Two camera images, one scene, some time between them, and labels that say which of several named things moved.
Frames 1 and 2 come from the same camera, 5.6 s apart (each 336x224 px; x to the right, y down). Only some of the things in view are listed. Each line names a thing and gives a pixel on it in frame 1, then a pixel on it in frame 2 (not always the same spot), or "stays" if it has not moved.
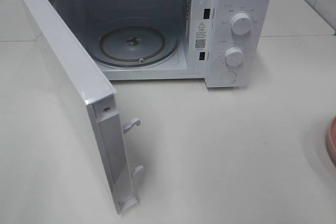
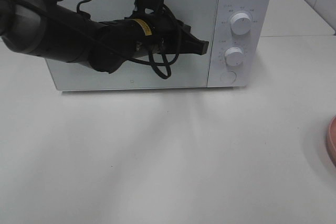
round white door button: (228, 76) stays
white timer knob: (234, 56) stays
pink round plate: (331, 140) stays
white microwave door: (93, 87) -> (196, 7)
